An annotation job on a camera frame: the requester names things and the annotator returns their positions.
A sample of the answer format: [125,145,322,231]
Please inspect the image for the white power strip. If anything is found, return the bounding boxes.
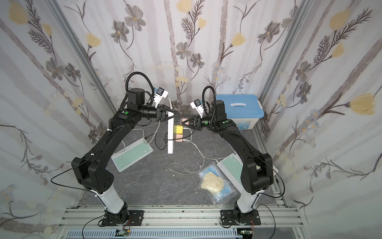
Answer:
[167,118,174,154]

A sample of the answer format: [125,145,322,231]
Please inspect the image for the pink USB charger end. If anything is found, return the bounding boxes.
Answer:
[175,117,188,125]

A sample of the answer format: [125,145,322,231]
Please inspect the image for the pink USB charger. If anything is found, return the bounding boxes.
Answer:
[174,134,183,142]

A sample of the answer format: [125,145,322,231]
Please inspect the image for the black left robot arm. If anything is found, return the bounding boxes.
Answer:
[71,83,177,227]

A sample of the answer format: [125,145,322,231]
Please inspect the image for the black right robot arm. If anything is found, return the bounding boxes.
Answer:
[182,86,278,225]

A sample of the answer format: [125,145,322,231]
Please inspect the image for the green keyboard right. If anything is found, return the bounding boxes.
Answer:
[217,153,244,194]

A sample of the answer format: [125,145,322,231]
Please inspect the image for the green keyboard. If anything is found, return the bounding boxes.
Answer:
[217,153,244,194]
[111,138,153,172]

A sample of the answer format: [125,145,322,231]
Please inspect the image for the green keyboard left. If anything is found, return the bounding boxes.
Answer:
[111,138,153,172]

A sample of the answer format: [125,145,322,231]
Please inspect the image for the yellow USB charger cube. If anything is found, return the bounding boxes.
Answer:
[174,125,184,134]

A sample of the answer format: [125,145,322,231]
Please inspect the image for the blue lid storage box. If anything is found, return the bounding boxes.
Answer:
[216,94,265,130]

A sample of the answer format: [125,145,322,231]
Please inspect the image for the bag of gloves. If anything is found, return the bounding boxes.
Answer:
[197,162,238,205]

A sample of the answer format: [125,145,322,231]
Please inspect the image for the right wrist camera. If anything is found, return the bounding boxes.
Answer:
[190,99,205,118]

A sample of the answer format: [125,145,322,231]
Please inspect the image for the black USB cable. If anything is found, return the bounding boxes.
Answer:
[143,126,196,151]

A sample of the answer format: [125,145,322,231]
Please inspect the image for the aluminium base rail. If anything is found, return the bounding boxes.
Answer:
[53,196,309,239]

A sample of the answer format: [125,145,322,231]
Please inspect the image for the white ribbed cable duct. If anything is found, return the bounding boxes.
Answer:
[63,228,243,239]

